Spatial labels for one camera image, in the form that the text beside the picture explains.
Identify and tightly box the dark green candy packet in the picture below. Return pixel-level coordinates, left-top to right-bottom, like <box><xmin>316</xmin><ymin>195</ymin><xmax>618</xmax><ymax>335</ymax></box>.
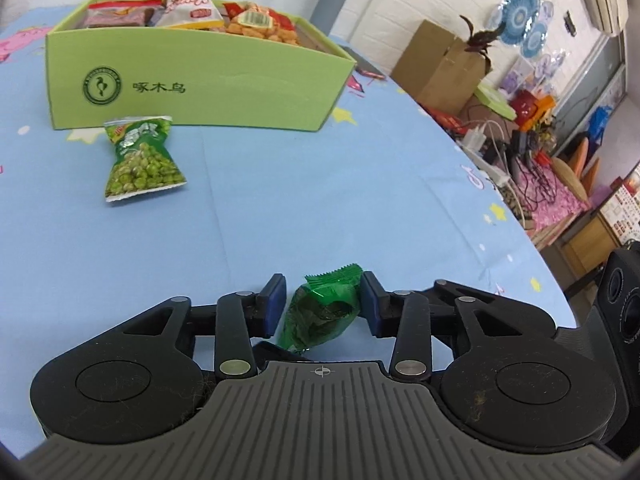
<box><xmin>278</xmin><ymin>263</ymin><xmax>363</xmax><ymax>354</ymax></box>

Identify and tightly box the red dates snack packet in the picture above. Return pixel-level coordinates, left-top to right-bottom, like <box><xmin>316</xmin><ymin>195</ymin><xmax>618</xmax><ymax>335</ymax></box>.
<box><xmin>81</xmin><ymin>0</ymin><xmax>164</xmax><ymax>28</ymax></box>

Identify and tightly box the white triangular snack packet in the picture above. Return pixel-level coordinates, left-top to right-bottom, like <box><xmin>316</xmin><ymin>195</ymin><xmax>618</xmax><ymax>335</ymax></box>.
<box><xmin>153</xmin><ymin>0</ymin><xmax>224</xmax><ymax>30</ymax></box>

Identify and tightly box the red fried snack bag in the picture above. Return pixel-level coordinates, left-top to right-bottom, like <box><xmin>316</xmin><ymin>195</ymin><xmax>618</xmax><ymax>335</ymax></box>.
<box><xmin>221</xmin><ymin>2</ymin><xmax>299</xmax><ymax>46</ymax></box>

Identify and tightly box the blue cartoon tablecloth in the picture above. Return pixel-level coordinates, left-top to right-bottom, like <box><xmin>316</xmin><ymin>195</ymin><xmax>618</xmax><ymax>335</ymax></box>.
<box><xmin>1</xmin><ymin>8</ymin><xmax>574</xmax><ymax>455</ymax></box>

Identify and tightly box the green peas snack packet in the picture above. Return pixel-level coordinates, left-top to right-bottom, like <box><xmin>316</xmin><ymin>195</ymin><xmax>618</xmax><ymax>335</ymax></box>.
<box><xmin>104</xmin><ymin>116</ymin><xmax>186</xmax><ymax>203</ymax></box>

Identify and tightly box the white power strip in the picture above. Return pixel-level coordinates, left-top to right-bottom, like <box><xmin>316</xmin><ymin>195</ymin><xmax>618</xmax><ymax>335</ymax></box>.
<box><xmin>456</xmin><ymin>119</ymin><xmax>532</xmax><ymax>226</ymax></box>

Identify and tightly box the light green flat box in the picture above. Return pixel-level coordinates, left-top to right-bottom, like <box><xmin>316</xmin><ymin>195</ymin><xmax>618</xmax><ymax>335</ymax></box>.
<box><xmin>474</xmin><ymin>82</ymin><xmax>518</xmax><ymax>122</ymax></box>

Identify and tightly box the green cardboard box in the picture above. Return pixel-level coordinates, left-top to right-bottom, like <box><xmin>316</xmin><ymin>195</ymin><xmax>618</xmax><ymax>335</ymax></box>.
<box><xmin>46</xmin><ymin>0</ymin><xmax>355</xmax><ymax>131</ymax></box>

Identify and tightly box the brown cardboard box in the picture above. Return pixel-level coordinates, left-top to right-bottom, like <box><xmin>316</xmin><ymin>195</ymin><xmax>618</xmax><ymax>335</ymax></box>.
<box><xmin>390</xmin><ymin>21</ymin><xmax>487</xmax><ymax>115</ymax></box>

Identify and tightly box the dark dried plant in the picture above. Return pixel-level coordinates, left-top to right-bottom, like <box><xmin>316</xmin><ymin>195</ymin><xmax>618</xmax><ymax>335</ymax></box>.
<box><xmin>460</xmin><ymin>15</ymin><xmax>506</xmax><ymax>58</ymax></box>

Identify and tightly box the blue paper fan decoration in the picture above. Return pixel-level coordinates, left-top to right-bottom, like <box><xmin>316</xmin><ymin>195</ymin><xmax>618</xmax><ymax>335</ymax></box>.
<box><xmin>486</xmin><ymin>0</ymin><xmax>554</xmax><ymax>60</ymax></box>

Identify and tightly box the smartphone red case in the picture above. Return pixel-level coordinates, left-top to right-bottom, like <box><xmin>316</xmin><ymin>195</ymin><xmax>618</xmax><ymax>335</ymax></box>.
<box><xmin>343</xmin><ymin>46</ymin><xmax>386</xmax><ymax>80</ymax></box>

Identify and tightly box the grey cylindrical bottle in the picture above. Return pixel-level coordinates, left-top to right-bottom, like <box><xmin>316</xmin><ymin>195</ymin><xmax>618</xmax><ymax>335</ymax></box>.
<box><xmin>309</xmin><ymin>0</ymin><xmax>346</xmax><ymax>36</ymax></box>

